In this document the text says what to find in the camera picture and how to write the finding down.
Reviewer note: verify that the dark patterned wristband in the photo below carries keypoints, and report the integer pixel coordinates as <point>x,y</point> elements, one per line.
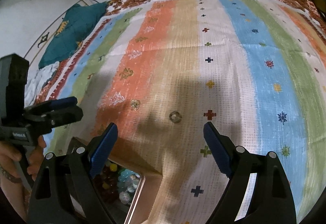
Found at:
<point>11,178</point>

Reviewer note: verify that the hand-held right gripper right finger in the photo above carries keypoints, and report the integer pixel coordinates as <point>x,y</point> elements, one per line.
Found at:
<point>216,147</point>

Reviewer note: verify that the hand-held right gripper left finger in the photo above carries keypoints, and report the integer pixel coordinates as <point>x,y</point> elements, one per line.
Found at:
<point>104,147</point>

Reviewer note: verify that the silver metal tin box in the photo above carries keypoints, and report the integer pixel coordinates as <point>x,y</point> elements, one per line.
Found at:
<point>136,196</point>

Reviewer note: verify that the teal pillow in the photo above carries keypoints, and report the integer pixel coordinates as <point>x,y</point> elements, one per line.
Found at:
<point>73,30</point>

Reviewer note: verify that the white crumpled cloth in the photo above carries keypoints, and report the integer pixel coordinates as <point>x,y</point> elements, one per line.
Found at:
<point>40,81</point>

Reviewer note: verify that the striped colourful blanket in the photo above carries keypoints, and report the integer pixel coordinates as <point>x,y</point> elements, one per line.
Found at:
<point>178,61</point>

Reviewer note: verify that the person's left forearm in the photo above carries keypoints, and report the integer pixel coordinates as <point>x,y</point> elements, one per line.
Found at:
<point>12,196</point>

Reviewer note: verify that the person's left hand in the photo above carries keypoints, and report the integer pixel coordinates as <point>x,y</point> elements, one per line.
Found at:
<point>9,157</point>

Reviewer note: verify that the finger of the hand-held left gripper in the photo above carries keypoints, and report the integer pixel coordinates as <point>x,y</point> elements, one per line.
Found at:
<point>61,103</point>
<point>68,115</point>

